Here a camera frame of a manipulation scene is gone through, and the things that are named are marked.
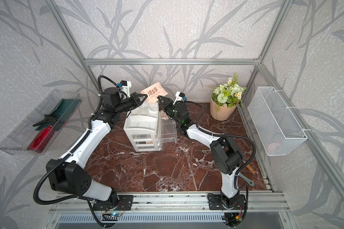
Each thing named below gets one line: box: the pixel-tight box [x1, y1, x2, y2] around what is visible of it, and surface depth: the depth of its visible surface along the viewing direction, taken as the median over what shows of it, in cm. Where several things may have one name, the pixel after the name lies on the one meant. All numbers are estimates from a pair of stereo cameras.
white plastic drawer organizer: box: [123, 100, 162, 153], surface depth 84 cm
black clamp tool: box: [32, 114, 58, 127], surface depth 67 cm
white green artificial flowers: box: [211, 73, 248, 112], surface depth 89 cm
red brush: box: [26, 125, 55, 154], surface depth 60 cm
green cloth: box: [35, 98, 82, 132], surface depth 68 cm
